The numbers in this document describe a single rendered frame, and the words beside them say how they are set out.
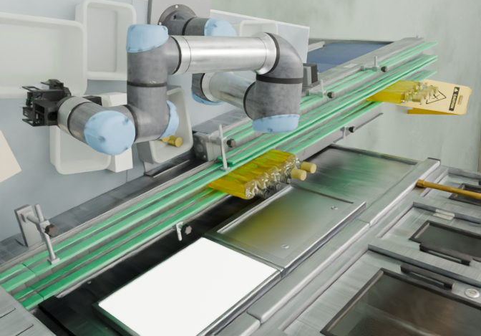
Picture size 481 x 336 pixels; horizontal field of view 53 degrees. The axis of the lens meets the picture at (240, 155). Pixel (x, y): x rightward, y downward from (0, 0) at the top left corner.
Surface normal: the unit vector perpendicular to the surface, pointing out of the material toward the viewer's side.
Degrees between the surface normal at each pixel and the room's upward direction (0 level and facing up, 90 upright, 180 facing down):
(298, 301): 90
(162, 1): 3
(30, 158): 0
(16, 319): 90
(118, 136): 7
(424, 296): 90
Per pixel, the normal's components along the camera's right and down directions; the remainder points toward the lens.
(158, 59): 0.65, 0.26
